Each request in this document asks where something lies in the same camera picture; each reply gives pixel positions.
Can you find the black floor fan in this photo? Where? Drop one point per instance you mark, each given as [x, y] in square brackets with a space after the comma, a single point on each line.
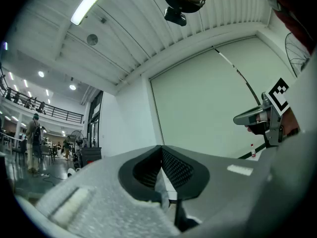
[78, 137]

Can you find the grey chair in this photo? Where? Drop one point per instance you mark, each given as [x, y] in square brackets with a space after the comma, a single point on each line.
[46, 150]

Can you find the person's red jacket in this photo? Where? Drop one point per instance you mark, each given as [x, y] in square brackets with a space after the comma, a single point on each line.
[297, 9]

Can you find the black cabinet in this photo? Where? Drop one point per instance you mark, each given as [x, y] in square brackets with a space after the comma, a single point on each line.
[91, 156]

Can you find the person's right forearm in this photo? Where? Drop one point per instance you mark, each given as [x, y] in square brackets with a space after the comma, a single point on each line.
[289, 123]

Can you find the round ceiling light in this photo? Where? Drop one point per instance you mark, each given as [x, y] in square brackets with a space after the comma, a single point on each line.
[72, 87]
[41, 74]

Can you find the red-capped plastic bottle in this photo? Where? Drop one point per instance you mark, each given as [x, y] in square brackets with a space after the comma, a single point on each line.
[253, 153]

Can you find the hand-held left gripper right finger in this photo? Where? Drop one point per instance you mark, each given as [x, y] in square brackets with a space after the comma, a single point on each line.
[223, 190]

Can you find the person's right hand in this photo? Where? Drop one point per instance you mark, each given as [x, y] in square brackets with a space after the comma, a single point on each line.
[258, 129]

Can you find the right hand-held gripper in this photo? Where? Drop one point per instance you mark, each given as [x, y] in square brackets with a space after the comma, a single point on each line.
[278, 97]

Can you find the round grey ceiling disc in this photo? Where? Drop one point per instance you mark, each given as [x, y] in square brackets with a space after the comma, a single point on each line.
[92, 39]

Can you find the black head camera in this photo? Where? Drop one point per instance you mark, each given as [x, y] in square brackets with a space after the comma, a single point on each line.
[175, 16]

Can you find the ceiling strip light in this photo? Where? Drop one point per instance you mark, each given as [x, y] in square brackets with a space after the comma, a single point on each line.
[86, 6]

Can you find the black balcony railing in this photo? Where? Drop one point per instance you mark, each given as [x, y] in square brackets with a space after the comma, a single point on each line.
[62, 114]

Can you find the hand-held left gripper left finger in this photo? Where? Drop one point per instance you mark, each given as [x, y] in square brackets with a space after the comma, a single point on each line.
[104, 207]

